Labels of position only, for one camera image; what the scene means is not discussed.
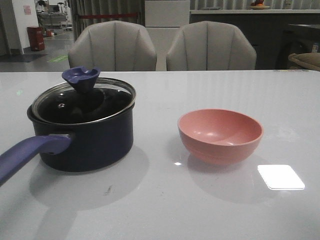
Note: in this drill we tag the black side table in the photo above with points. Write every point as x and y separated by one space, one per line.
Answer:
297 39

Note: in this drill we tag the dark kitchen counter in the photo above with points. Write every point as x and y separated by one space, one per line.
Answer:
263 28

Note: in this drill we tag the left grey upholstered chair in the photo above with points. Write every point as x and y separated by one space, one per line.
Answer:
114 46

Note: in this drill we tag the glass lid with blue knob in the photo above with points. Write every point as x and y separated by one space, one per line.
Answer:
84 97

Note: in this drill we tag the red barrier belt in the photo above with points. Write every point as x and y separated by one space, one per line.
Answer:
110 16

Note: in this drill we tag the white cabinet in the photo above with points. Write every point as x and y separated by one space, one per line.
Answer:
162 19

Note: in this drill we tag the pink bowl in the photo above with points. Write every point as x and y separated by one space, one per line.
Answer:
219 136

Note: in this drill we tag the beige sofa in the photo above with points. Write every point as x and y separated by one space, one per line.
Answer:
308 61

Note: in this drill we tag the red box on floor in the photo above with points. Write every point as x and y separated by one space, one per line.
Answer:
36 39

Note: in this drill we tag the right grey upholstered chair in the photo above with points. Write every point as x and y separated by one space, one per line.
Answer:
210 46

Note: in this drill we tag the grey upholstered chair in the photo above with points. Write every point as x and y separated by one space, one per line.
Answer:
210 46
114 46

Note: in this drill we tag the dark blue saucepan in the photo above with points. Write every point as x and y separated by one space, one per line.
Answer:
72 148

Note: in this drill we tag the fruit plate on counter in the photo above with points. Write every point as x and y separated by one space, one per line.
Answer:
258 5

